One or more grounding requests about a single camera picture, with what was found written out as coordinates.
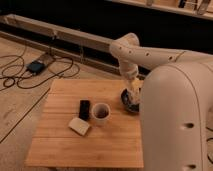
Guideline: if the black rectangular box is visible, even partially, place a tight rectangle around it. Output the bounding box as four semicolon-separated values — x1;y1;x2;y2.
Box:
79;100;90;121

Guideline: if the white rectangular block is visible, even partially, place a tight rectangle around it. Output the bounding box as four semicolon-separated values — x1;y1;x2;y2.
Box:
68;117;90;136

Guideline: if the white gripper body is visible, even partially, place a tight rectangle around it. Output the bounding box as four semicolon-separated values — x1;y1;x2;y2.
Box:
119;60;139;80

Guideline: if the dark ceramic bowl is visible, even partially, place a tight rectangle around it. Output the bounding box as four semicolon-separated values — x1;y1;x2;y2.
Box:
121;89;139;113

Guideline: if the clear plastic bottle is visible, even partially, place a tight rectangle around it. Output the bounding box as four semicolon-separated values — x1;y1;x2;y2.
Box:
128;87;141;104

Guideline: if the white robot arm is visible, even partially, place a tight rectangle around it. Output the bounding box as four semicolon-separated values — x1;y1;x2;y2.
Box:
109;33;213;171

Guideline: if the wooden table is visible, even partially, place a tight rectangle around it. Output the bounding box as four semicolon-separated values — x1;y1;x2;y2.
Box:
26;79;143;168

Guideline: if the blue power adapter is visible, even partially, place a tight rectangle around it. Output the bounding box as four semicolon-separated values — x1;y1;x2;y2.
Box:
27;61;45;74

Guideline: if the white mug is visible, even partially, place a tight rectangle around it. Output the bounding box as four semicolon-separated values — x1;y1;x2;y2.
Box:
91;103;111;126

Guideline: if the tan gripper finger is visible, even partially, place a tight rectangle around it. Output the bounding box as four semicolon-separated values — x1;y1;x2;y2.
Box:
126;78;141;93

